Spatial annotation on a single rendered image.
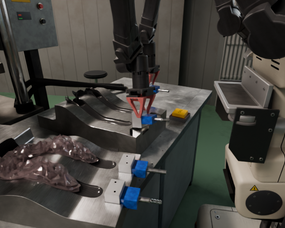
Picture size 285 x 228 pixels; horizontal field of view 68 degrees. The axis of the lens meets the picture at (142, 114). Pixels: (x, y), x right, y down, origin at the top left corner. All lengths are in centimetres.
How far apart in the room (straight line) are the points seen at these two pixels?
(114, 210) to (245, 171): 44
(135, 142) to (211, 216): 74
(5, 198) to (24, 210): 5
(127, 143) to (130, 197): 25
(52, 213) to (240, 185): 53
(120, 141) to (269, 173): 47
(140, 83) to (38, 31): 90
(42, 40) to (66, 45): 214
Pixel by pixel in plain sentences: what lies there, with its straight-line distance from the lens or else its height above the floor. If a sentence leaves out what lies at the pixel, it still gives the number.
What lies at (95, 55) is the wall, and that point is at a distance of 345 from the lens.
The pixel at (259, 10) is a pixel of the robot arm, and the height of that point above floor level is 126.
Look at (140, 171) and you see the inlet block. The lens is 61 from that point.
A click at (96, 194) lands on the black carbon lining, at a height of 85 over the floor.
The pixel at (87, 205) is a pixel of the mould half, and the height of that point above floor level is 85.
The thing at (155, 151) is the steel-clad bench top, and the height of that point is 80.
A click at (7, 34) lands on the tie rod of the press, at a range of 122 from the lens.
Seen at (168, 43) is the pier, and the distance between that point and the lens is 300.
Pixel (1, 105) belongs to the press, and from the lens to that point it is 147.
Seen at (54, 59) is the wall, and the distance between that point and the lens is 377.
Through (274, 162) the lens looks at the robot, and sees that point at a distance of 71.
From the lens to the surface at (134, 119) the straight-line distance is 74.
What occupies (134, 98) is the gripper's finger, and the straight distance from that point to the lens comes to 71.
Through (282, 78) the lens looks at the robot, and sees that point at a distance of 60.
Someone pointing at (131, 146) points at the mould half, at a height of 85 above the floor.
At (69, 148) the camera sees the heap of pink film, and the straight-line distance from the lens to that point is 65.
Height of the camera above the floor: 125
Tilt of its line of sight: 25 degrees down
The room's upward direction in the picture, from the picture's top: straight up
